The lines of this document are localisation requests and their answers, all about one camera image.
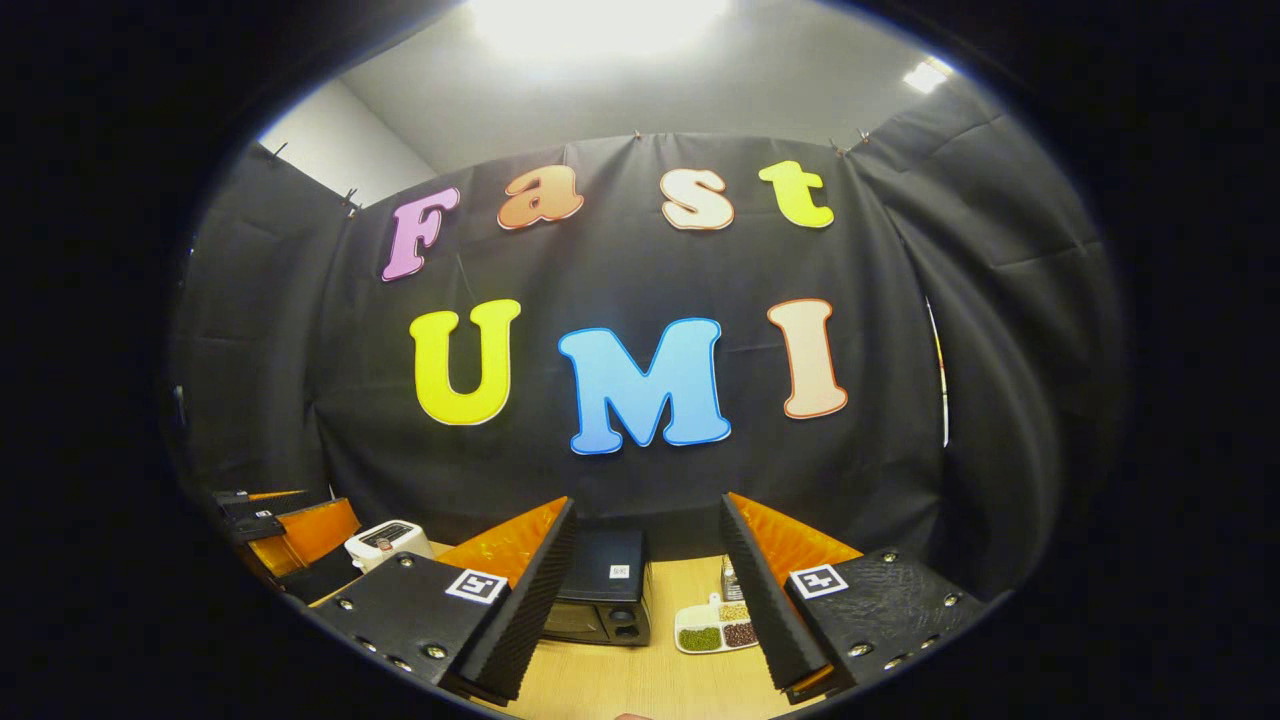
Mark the black electric oven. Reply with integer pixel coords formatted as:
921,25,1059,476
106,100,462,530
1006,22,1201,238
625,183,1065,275
543,528,653,647

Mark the white toaster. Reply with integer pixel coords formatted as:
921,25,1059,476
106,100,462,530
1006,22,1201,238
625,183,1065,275
344,520,435,574

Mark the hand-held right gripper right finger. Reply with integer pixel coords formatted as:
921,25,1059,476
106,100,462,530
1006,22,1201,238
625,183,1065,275
720,492,986,704

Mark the divided white dish of beans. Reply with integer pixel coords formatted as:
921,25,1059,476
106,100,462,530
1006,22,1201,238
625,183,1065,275
674,593,759,655

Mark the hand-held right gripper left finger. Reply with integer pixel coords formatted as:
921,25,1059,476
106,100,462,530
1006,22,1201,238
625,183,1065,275
310,497,579,706

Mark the black backdrop cloth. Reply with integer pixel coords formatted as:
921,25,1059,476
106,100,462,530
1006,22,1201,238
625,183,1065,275
170,75,1126,601

